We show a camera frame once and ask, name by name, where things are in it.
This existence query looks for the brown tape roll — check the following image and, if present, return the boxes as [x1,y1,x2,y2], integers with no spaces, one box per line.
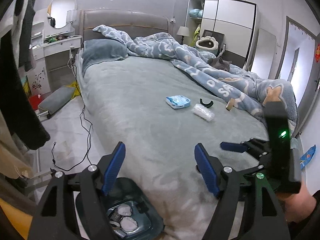
[110,221,120,230]
[226,98,235,111]

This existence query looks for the black curved plastic piece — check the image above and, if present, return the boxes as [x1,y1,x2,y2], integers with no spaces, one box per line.
[199,97,215,108]

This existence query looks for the blue tissue pack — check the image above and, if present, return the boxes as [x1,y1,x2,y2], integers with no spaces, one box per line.
[165,95,191,109]

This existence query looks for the black Face tissue pack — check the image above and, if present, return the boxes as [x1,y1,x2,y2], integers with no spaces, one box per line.
[108,210,123,223]

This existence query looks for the dark teal trash bin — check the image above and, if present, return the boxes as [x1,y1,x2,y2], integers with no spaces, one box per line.
[100,177,164,239]

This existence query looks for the person's right hand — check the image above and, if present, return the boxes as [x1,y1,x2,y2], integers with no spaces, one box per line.
[276,181,317,223]

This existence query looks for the blue wrapper on floor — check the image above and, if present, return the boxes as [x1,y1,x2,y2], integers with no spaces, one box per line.
[300,145,317,170]

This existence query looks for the white crumpled tissue in bin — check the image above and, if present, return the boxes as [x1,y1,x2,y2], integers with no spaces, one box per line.
[117,204,132,217]

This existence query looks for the blue patterned fleece blanket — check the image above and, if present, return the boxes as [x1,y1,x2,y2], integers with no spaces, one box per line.
[93,24,298,132]

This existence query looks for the grey cat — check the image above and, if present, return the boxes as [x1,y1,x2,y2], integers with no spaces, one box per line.
[207,57,232,72]

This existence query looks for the grey floor cushion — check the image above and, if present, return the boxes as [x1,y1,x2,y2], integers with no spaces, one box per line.
[38,86,75,115]

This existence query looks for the yellow object at lower left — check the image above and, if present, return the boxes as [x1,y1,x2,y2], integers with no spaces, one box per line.
[1,199,33,239]

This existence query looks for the hanging clothes on rack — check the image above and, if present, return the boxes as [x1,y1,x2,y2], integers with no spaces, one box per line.
[1,0,50,179]

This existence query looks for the red box on floor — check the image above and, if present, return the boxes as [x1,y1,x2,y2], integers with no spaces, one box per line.
[29,94,43,111]

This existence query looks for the white cat bed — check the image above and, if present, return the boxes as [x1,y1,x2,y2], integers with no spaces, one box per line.
[195,36,219,55]

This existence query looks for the white wardrobe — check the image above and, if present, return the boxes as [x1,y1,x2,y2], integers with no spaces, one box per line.
[184,0,260,68]

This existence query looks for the blue-grey pillow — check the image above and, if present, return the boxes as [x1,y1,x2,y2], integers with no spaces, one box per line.
[82,39,129,76]

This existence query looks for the white bedside lamp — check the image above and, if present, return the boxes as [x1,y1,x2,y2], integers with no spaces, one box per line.
[177,26,190,44]

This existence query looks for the blue plush on shelf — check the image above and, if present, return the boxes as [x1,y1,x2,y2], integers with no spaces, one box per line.
[189,9,203,18]

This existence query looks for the white vanity desk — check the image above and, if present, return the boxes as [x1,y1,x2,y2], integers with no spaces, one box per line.
[27,9,82,96]

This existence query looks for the round vanity mirror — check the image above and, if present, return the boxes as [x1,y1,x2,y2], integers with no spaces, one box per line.
[47,0,77,29]

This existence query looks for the black floor cable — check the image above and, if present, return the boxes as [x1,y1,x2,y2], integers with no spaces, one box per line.
[49,104,94,173]

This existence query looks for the door with grey frame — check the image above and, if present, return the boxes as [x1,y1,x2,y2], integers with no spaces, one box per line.
[276,17,319,137]

